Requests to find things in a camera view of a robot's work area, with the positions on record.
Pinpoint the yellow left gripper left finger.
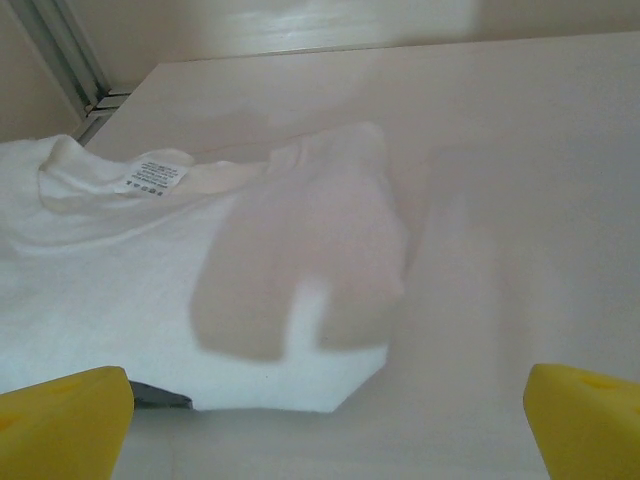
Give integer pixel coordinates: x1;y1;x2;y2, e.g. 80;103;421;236
0;365;136;480

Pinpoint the aluminium frame post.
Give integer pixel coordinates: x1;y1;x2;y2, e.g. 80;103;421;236
18;0;110;109

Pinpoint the aluminium side rail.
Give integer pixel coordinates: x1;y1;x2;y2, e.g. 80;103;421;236
74;85;134;145

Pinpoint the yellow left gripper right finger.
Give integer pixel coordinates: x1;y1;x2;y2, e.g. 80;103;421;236
522;362;640;480

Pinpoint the white t-shirt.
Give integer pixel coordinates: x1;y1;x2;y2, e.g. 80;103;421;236
0;121;410;414

